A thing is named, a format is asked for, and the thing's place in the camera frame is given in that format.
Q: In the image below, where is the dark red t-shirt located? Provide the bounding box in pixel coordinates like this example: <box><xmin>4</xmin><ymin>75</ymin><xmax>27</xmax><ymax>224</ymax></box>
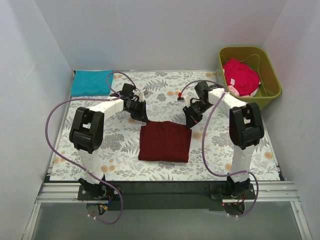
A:
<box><xmin>138</xmin><ymin>121</ymin><xmax>192</xmax><ymax>163</ymax></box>

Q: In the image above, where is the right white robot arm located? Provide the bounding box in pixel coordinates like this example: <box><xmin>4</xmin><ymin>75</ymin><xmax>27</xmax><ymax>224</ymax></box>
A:
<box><xmin>177</xmin><ymin>80</ymin><xmax>265</xmax><ymax>199</ymax></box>

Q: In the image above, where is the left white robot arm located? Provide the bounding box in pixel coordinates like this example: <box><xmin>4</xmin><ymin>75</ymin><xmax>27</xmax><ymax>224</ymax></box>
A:
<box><xmin>69</xmin><ymin>83</ymin><xmax>149</xmax><ymax>200</ymax></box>

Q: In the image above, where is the floral patterned table mat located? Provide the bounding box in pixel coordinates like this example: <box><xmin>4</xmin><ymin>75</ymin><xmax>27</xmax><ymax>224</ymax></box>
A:
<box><xmin>49</xmin><ymin>71</ymin><xmax>281</xmax><ymax>182</ymax></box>

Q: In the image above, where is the bright pink t-shirt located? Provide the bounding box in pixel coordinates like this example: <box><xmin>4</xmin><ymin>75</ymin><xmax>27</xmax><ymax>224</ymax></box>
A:
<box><xmin>222</xmin><ymin>58</ymin><xmax>261</xmax><ymax>97</ymax></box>

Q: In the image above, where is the folded teal t-shirt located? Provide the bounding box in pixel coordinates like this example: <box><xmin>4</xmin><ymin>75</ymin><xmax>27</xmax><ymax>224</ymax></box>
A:
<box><xmin>70</xmin><ymin>70</ymin><xmax>113</xmax><ymax>97</ymax></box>

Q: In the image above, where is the olive green plastic bin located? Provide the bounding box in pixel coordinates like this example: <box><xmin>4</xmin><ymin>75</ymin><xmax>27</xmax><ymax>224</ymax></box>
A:
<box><xmin>216</xmin><ymin>46</ymin><xmax>282</xmax><ymax>110</ymax></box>

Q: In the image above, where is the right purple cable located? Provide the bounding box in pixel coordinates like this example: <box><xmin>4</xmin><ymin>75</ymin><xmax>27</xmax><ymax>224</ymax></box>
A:
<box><xmin>177</xmin><ymin>80</ymin><xmax>259</xmax><ymax>218</ymax></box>

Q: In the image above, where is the purple cable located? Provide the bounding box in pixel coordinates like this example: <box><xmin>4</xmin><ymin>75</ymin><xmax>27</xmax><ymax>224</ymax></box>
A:
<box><xmin>177</xmin><ymin>80</ymin><xmax>259</xmax><ymax>218</ymax></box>
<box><xmin>44</xmin><ymin>71</ymin><xmax>137</xmax><ymax>225</ymax></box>

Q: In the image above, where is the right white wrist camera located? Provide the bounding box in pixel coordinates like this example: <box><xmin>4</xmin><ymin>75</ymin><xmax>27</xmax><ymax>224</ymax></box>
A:
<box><xmin>177</xmin><ymin>92</ymin><xmax>190</xmax><ymax>105</ymax></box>

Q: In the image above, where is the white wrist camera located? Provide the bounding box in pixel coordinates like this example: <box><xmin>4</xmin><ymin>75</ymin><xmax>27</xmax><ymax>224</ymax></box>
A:
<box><xmin>177</xmin><ymin>92</ymin><xmax>190</xmax><ymax>105</ymax></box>
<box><xmin>143</xmin><ymin>89</ymin><xmax>154</xmax><ymax>98</ymax></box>

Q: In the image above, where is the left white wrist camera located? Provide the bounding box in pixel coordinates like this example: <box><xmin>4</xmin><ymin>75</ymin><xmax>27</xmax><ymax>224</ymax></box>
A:
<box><xmin>143</xmin><ymin>89</ymin><xmax>154</xmax><ymax>98</ymax></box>

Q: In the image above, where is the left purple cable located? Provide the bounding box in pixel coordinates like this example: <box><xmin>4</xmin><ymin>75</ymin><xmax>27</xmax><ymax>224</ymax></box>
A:
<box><xmin>44</xmin><ymin>71</ymin><xmax>137</xmax><ymax>225</ymax></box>

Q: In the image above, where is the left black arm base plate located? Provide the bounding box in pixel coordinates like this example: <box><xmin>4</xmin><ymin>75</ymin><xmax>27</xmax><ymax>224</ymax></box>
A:
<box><xmin>77</xmin><ymin>185</ymin><xmax>120</xmax><ymax>201</ymax></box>

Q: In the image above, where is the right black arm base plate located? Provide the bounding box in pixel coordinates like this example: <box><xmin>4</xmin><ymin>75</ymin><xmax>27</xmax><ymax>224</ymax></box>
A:
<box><xmin>205</xmin><ymin>181</ymin><xmax>256</xmax><ymax>201</ymax></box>

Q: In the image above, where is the aluminium frame rail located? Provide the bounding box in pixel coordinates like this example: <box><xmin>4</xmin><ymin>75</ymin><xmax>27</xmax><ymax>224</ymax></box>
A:
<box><xmin>36</xmin><ymin>181</ymin><xmax>300</xmax><ymax>203</ymax></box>

